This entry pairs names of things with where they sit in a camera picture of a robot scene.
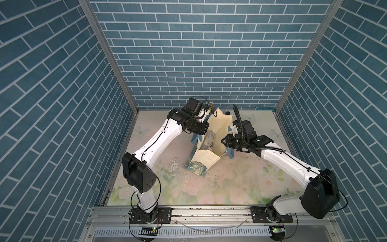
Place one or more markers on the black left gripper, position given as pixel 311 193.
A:
pixel 204 128

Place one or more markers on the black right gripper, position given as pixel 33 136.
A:
pixel 227 141

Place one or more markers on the clear compass set case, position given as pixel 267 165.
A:
pixel 208 142

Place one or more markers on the cream canvas tote bag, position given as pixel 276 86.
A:
pixel 202 160

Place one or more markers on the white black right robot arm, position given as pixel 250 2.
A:
pixel 321 192

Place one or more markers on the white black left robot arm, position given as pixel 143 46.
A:
pixel 138 167

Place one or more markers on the pencils in cup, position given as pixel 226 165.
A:
pixel 210 105

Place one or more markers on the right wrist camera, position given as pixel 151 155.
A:
pixel 235 130

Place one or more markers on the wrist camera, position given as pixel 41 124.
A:
pixel 203 114
pixel 235 130

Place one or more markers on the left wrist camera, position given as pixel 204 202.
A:
pixel 203 114

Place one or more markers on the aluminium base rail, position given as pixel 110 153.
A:
pixel 218 223

